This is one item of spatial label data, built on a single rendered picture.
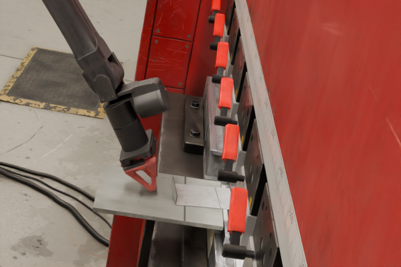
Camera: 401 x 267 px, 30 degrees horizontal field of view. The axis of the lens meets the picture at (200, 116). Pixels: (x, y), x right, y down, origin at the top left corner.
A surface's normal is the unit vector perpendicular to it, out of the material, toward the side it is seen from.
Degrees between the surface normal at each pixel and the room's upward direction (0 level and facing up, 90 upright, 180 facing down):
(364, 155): 90
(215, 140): 0
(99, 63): 85
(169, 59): 90
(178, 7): 90
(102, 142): 0
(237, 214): 39
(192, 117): 0
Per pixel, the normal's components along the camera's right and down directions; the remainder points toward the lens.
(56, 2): -0.07, 0.32
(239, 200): 0.15, -0.43
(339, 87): -0.98, -0.16
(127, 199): 0.18, -0.89
